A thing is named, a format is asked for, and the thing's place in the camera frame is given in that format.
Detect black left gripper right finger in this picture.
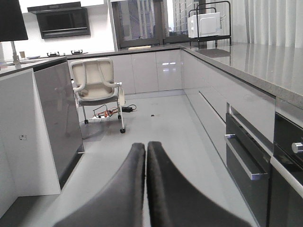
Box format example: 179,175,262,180
146,141,250,227

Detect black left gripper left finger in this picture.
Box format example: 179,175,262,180
55,143,145,227

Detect black power adapter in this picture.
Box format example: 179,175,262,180
122,105,137,113

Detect grey kitchen island cabinet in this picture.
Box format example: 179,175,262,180
0,57,83,214

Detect black built-in oven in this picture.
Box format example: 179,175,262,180
225,102,303,227

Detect white mesh office chair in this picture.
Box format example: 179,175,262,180
69,58,125,133

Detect grey base cabinets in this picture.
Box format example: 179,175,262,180
68,47,184,95

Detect silver oven knob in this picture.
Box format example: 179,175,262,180
292,142,303,154

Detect black gas stove burners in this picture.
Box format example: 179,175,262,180
47,49,88,57

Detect black metal rack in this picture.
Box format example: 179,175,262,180
188,2,232,45

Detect white microwave oven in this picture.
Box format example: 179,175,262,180
187,12,220,38

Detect dark framed window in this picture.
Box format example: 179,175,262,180
111,0,204,49

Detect black range hood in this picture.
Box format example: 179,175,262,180
27,2,90,39

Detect black lamp shade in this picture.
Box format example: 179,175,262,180
0,0,28,42

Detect white curtain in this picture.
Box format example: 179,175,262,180
231,0,303,48

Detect silver oven handle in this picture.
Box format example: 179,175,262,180
224,134,268,181

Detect white power strip with cables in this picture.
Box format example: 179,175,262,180
93,107,118,119

